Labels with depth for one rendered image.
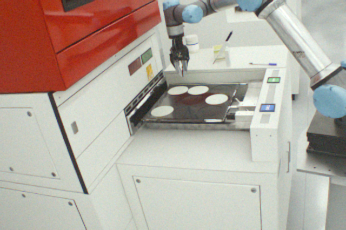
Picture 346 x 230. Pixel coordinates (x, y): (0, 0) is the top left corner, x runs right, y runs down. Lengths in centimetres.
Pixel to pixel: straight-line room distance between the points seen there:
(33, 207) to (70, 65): 71
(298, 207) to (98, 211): 135
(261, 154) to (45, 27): 81
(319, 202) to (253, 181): 113
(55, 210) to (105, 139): 37
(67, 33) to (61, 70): 12
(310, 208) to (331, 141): 107
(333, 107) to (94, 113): 80
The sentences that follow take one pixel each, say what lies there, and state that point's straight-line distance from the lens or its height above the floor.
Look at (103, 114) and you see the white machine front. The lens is 133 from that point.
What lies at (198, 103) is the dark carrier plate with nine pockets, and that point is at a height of 90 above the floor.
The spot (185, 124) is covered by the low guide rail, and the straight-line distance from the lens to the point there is 151.
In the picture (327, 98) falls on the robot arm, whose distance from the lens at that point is 109.
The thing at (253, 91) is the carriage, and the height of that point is 88.
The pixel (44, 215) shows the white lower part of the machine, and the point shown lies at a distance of 156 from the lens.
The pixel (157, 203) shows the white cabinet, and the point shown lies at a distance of 146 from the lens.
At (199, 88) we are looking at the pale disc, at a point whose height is 90.
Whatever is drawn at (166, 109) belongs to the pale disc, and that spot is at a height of 90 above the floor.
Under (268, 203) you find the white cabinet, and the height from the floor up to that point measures 68.
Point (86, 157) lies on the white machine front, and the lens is 125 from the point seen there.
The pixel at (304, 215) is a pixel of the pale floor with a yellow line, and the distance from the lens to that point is 224.
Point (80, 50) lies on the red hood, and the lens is 114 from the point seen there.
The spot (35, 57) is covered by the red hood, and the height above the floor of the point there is 134.
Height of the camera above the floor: 156
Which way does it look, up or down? 26 degrees down
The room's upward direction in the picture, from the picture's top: 11 degrees counter-clockwise
